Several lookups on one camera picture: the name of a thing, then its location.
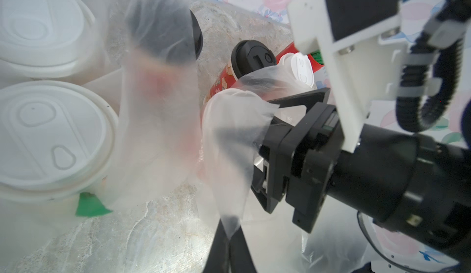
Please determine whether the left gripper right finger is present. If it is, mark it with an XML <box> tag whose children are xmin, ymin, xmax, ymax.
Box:
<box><xmin>229</xmin><ymin>227</ymin><xmax>257</xmax><ymax>273</ymax></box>

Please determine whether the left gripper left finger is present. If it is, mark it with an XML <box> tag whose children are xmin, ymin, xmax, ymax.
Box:
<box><xmin>202</xmin><ymin>221</ymin><xmax>230</xmax><ymax>273</ymax></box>

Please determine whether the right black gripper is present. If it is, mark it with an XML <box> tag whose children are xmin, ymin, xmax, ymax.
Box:
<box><xmin>251</xmin><ymin>88</ymin><xmax>344</xmax><ymax>233</ymax></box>

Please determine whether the white lid cup back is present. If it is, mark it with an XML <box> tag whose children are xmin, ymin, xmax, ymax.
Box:
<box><xmin>278</xmin><ymin>52</ymin><xmax>317</xmax><ymax>90</ymax></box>

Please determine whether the clear plastic carrier bag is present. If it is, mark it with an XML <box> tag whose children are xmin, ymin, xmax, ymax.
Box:
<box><xmin>1</xmin><ymin>0</ymin><xmax>197</xmax><ymax>266</ymax></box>

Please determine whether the red straw holder cup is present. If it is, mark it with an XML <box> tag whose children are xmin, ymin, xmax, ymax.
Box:
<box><xmin>276</xmin><ymin>42</ymin><xmax>323</xmax><ymax>72</ymax></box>

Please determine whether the red cup black lid right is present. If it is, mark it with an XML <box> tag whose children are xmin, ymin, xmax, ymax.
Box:
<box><xmin>203</xmin><ymin>40</ymin><xmax>277</xmax><ymax>104</ymax></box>

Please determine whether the red cup black lid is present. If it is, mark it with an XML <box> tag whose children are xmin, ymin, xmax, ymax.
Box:
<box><xmin>126</xmin><ymin>0</ymin><xmax>202</xmax><ymax>97</ymax></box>
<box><xmin>203</xmin><ymin>40</ymin><xmax>277</xmax><ymax>104</ymax></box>

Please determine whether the red cup black lid left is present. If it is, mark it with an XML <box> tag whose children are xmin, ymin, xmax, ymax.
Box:
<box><xmin>126</xmin><ymin>0</ymin><xmax>202</xmax><ymax>97</ymax></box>

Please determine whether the black corrugated cable conduit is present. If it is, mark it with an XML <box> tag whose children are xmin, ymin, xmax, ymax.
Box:
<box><xmin>395</xmin><ymin>0</ymin><xmax>471</xmax><ymax>134</ymax></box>

